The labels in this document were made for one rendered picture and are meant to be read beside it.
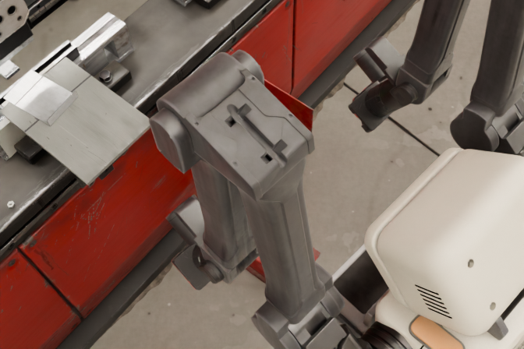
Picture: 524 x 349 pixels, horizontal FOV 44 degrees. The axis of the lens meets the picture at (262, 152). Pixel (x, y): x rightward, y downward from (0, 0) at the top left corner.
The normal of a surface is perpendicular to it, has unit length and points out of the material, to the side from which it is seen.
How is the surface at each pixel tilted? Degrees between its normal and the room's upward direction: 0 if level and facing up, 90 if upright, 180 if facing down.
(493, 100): 77
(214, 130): 13
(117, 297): 0
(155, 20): 0
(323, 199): 0
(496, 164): 42
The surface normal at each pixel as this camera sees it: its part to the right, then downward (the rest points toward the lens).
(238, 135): 0.14, -0.36
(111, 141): -0.03, -0.50
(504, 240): 0.50, 0.11
